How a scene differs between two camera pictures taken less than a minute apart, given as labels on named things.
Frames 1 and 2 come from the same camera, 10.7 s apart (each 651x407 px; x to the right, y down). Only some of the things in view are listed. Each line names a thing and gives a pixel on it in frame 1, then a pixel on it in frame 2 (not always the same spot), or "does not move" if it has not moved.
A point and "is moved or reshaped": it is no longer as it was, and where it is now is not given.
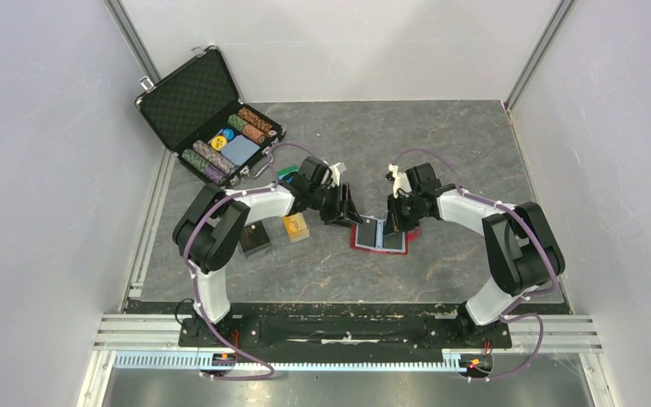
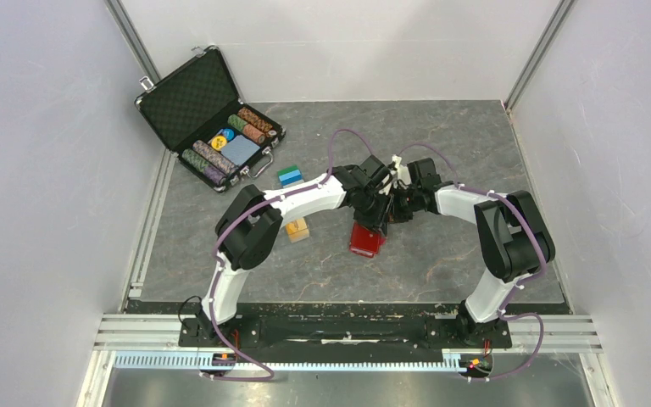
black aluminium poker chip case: (196, 111) does not move
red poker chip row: (253, 133) does not move
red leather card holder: (370, 236) is moved or reshaped
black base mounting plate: (344, 340) does not move
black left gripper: (336, 216) → (380, 220)
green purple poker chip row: (203, 166) does not move
